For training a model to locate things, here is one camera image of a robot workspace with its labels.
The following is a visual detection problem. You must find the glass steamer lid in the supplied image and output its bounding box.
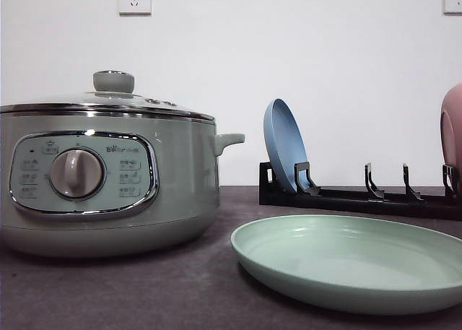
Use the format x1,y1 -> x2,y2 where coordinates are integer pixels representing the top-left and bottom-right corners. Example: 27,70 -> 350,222
0,70 -> 216,124

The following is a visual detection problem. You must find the green plate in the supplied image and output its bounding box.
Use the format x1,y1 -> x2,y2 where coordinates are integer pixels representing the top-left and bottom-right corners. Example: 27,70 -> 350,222
231,214 -> 462,316

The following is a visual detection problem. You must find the blue plate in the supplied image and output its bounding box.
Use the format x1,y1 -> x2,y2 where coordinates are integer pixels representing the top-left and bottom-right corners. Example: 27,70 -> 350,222
263,98 -> 308,191

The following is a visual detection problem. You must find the pink plate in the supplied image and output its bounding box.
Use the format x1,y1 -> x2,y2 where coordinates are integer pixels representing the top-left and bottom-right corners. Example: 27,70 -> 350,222
440,83 -> 462,198

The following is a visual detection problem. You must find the black plate rack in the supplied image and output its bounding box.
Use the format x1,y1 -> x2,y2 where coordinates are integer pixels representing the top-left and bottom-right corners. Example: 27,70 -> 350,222
259,162 -> 462,220

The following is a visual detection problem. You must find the green electric steamer pot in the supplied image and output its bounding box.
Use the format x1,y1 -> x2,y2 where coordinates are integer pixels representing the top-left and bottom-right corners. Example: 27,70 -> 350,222
0,111 -> 245,258

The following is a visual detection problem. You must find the white wall socket left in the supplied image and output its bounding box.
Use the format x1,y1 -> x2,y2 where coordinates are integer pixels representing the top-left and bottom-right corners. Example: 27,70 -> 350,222
117,0 -> 152,17

